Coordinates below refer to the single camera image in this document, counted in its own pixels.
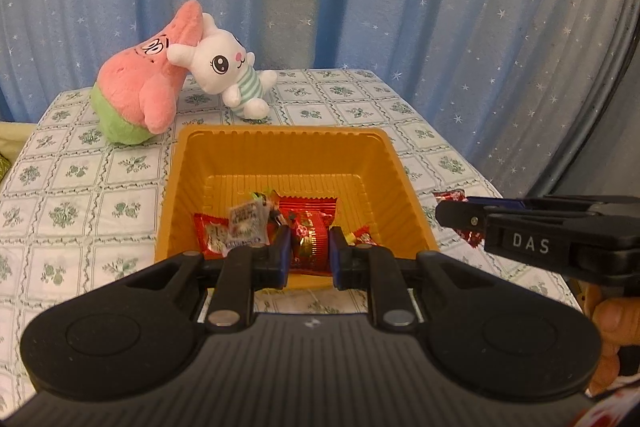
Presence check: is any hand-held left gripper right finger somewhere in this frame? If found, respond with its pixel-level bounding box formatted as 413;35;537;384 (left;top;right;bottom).
328;227;501;333

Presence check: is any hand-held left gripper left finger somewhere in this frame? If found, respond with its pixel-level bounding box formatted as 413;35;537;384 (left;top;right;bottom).
122;224;292;333

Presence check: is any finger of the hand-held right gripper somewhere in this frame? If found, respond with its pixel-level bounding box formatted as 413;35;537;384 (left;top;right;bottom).
467;195;640;214
435;202;581;269

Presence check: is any red patterned snack packet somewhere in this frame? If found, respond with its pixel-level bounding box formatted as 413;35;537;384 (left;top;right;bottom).
432;189;487;249

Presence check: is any small red candy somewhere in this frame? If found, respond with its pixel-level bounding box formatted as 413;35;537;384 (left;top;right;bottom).
347;227;377;249

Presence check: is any white blue-label snack packet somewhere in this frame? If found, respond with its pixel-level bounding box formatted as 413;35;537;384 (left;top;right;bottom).
227;201;267;249

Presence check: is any small colourful snack packet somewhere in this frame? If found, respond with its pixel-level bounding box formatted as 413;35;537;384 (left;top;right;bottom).
250;190;283;228

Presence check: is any red white-label snack packet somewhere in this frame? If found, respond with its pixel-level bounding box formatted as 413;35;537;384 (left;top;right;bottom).
194;213;236;256

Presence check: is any yellow plastic tray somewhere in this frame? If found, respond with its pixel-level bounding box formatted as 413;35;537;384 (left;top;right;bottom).
154;124;441;292

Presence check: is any person's right hand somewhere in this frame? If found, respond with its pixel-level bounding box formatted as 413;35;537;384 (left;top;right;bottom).
582;284;640;395

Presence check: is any red white printed cloth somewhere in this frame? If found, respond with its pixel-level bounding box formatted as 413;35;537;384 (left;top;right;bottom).
575;374;640;427

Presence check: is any white rabbit plush toy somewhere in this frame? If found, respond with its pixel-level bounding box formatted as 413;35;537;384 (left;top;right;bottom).
166;13;278;122

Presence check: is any floral checked tablecloth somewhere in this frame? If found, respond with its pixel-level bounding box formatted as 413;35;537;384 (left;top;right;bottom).
0;68;583;413

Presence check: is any pink star plush toy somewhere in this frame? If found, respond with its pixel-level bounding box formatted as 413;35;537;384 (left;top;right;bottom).
90;0;206;145

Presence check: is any yellow-green cushion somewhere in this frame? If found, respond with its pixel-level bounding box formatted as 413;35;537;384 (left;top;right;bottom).
0;121;38;180

